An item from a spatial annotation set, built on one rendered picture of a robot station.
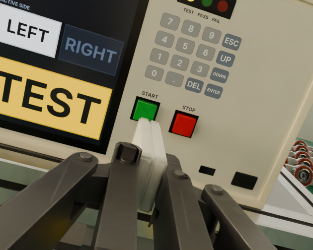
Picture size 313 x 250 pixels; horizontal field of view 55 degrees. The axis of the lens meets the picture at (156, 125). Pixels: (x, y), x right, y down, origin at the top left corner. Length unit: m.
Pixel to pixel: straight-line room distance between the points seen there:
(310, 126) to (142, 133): 7.77
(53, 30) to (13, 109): 0.08
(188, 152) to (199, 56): 0.09
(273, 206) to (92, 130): 0.21
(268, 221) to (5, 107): 0.27
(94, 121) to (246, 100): 0.14
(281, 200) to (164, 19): 0.25
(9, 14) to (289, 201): 0.35
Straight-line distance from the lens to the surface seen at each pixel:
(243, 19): 0.28
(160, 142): 0.17
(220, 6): 0.27
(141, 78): 0.27
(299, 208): 0.40
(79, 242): 0.51
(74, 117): 0.28
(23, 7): 0.28
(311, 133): 8.00
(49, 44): 0.28
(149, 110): 0.27
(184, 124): 0.28
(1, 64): 0.29
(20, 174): 0.29
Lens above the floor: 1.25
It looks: 16 degrees down
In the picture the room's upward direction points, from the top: 18 degrees clockwise
